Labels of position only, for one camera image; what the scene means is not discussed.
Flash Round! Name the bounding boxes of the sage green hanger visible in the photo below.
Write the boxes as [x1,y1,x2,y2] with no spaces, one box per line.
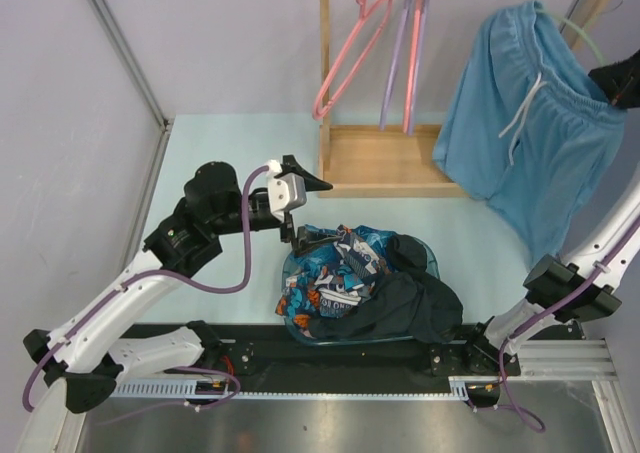
[538,0,626,66]

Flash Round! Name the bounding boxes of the light blue shorts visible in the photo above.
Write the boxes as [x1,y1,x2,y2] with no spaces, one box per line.
[432,0,627,264]

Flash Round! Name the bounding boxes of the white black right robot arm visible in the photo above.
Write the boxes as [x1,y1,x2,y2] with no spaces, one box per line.
[461,172,639,377]

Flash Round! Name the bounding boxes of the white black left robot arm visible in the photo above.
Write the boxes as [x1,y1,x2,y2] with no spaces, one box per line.
[22,155,333,414]

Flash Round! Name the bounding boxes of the blue patterned shorts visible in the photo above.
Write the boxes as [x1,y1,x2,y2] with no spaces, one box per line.
[275,225,394,330]

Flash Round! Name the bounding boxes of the dark navy shorts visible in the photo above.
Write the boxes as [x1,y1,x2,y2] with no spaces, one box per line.
[308,234,463,343]

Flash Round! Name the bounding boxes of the pink hanger left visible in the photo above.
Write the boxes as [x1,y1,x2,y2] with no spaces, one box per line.
[312,0,395,120]

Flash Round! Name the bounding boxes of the purple hanger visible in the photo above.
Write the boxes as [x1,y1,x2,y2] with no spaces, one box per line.
[378,0,412,131]

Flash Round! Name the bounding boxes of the lavender hanger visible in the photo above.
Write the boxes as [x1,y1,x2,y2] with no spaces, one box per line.
[407,0,431,136]

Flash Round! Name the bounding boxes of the salmon pink hanger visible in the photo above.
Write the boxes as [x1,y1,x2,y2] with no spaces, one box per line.
[403,0,423,134]

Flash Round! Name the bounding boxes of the wooden clothes rack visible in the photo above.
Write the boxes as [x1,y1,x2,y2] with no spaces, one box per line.
[317,0,629,199]

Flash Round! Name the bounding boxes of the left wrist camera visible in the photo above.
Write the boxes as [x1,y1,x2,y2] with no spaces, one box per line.
[265,160,307,223]

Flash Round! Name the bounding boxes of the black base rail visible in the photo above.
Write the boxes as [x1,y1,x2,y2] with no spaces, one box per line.
[119,322,521,394]

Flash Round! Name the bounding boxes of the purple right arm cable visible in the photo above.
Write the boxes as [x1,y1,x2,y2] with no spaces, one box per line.
[497,222,640,433]

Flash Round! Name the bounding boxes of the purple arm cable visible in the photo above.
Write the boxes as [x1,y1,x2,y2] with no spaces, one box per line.
[20,165,274,424]
[497,222,640,433]

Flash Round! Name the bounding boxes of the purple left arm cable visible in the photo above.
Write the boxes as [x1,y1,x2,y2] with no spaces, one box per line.
[20,165,274,424]

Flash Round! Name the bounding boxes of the white cable duct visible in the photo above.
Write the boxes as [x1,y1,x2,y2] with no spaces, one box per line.
[112,376,474,402]

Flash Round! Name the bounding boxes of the aluminium corner frame post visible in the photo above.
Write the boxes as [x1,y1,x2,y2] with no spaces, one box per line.
[87,0,169,132]

